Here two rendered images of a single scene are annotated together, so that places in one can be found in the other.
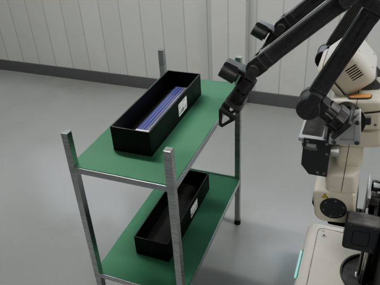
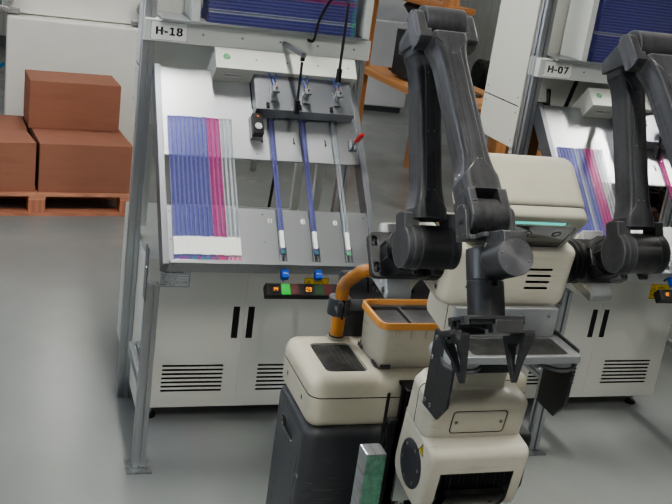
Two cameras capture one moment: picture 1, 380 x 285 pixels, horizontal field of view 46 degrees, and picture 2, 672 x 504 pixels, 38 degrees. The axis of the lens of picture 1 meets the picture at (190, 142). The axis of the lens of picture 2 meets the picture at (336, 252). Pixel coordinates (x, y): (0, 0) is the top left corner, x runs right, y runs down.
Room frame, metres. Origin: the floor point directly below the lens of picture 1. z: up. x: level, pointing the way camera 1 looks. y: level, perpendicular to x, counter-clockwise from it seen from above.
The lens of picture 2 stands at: (2.95, 0.52, 1.74)
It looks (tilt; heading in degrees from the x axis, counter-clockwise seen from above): 18 degrees down; 227
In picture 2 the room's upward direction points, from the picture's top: 8 degrees clockwise
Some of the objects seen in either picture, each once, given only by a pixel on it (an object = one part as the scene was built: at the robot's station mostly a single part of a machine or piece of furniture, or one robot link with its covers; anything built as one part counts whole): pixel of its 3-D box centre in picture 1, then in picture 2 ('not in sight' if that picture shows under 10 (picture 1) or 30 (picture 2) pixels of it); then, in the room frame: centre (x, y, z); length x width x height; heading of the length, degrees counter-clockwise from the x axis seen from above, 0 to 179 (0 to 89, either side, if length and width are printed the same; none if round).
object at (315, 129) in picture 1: (323, 134); (500, 361); (1.49, -0.53, 0.99); 0.28 x 0.16 x 0.22; 157
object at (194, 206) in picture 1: (175, 210); not in sight; (1.77, 0.10, 0.41); 0.57 x 0.17 x 0.11; 157
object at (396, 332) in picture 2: not in sight; (413, 333); (1.33, -0.90, 0.87); 0.23 x 0.15 x 0.11; 157
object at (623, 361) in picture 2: not in sight; (553, 310); (-0.49, -1.74, 0.31); 0.70 x 0.65 x 0.62; 157
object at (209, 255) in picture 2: not in sight; (246, 237); (0.90, -2.13, 0.66); 1.01 x 0.73 x 1.31; 67
